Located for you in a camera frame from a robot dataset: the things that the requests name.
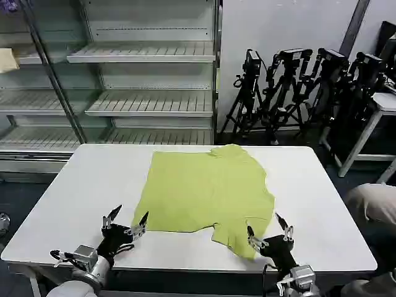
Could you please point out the glass-sided display shelf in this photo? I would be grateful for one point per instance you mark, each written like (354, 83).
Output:
(37, 102)

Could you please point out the beige paper bag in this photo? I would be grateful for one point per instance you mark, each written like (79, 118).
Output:
(8, 60)

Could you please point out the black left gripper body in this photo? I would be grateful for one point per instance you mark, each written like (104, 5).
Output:
(116, 239)

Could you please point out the small white metal table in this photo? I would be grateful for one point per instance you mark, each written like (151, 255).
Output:
(371, 123)

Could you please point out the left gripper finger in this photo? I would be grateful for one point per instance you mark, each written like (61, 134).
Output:
(140, 227)
(110, 216)

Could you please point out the purple package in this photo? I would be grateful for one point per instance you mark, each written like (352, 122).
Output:
(7, 4)

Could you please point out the person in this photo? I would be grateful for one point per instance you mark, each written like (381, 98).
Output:
(374, 204)

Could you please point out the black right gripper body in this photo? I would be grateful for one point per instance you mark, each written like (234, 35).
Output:
(280, 250)

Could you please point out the dark monitor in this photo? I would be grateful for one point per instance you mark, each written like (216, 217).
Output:
(388, 40)

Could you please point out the white open display shelf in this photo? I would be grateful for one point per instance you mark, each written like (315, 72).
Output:
(148, 55)

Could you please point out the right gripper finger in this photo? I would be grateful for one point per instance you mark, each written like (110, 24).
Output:
(286, 229)
(254, 238)

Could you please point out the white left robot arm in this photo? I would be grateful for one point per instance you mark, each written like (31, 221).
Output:
(77, 287)

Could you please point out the dark round floor object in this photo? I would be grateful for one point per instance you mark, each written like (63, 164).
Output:
(3, 224)

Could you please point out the grey slanted wall pole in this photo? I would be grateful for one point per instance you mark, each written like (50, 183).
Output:
(354, 28)

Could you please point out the lime green printed shirt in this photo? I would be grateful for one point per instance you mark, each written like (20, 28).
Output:
(201, 191)

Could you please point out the white table leg frame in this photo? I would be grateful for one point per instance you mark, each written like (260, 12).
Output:
(388, 173)

